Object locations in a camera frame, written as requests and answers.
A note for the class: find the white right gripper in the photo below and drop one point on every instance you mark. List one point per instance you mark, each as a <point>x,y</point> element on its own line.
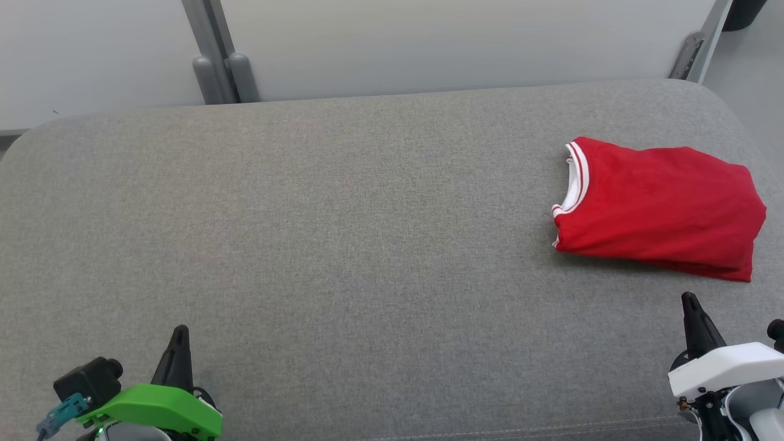
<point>723,367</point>

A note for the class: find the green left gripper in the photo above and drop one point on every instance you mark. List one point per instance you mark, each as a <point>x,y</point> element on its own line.
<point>153,407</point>

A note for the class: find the red basketball jersey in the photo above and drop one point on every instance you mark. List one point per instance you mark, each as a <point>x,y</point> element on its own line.
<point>661,202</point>

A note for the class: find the grey fabric sofa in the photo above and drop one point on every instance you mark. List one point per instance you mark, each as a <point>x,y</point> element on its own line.
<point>337,245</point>

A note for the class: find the black round object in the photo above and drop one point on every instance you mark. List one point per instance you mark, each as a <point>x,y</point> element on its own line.
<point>742,12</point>

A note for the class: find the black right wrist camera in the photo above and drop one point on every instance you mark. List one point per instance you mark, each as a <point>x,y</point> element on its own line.
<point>776,335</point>

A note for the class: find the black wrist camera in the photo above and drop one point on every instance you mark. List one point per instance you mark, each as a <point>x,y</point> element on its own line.
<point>776,335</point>
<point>86,383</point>

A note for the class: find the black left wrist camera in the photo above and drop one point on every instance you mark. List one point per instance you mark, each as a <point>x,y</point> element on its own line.
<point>86,383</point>

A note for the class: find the grey slanted metal post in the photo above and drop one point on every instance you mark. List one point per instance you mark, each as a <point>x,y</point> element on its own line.
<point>698,46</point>

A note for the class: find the grey partition post with hinges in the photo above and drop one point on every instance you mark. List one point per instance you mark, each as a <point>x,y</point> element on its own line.
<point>217,55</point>

